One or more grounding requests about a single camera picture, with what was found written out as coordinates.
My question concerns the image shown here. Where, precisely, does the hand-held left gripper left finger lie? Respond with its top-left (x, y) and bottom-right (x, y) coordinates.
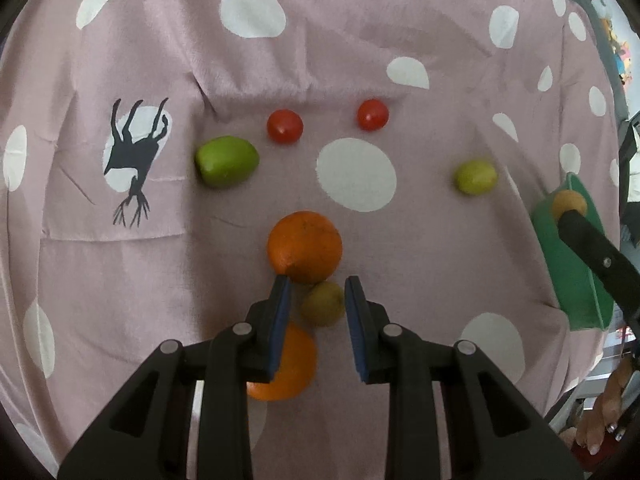
top-left (57, 274), bottom-right (293, 480)

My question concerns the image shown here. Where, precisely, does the colourful wall poster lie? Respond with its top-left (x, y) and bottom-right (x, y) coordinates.
top-left (592, 0), bottom-right (637, 81)

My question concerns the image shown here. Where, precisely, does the small orange-yellow fruit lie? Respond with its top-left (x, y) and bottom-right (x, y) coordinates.
top-left (551, 190), bottom-right (588, 222)

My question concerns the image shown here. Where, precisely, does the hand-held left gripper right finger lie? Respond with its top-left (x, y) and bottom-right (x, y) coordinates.
top-left (344, 275), bottom-right (583, 480)

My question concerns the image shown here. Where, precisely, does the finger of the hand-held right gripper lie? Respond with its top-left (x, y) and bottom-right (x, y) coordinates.
top-left (557, 210), bottom-right (640, 328)

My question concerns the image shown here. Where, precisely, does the small yellow-green fruit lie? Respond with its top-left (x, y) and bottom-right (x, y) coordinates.
top-left (300, 281), bottom-right (347, 327)

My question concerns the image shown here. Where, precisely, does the green bowl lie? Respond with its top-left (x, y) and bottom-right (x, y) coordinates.
top-left (531, 172), bottom-right (615, 332)

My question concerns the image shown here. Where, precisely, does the red tomato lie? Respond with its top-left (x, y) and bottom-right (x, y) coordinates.
top-left (266, 109), bottom-right (304, 145)
top-left (356, 98), bottom-right (390, 132)

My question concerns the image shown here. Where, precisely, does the green mango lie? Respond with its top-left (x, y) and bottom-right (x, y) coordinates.
top-left (194, 135), bottom-right (261, 190)

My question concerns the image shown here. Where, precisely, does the pink polka-dot blanket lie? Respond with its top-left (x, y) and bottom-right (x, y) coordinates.
top-left (0, 0), bottom-right (633, 480)

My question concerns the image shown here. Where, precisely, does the small green lime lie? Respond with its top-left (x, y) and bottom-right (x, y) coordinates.
top-left (453, 158), bottom-right (499, 196)

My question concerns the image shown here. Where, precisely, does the orange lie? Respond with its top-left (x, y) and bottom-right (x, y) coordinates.
top-left (266, 210), bottom-right (344, 285)
top-left (246, 322), bottom-right (319, 402)

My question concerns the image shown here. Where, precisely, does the black stand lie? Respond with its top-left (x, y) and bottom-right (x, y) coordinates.
top-left (617, 120), bottom-right (640, 221)

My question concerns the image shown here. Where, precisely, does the person's bare foot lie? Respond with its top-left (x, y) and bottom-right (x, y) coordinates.
top-left (575, 360), bottom-right (632, 456)

